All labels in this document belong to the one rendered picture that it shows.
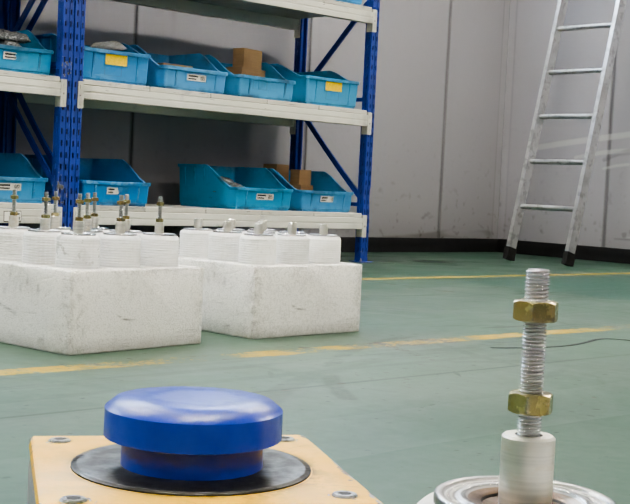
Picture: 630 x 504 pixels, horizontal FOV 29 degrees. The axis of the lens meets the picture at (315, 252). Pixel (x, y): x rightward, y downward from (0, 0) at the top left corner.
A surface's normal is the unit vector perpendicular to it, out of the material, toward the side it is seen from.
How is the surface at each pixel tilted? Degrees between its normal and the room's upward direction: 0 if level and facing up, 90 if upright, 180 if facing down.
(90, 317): 90
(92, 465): 0
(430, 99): 90
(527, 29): 90
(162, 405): 3
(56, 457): 0
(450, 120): 90
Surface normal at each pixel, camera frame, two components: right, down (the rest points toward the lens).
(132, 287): 0.76, 0.07
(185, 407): 0.04, -0.99
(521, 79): -0.73, 0.00
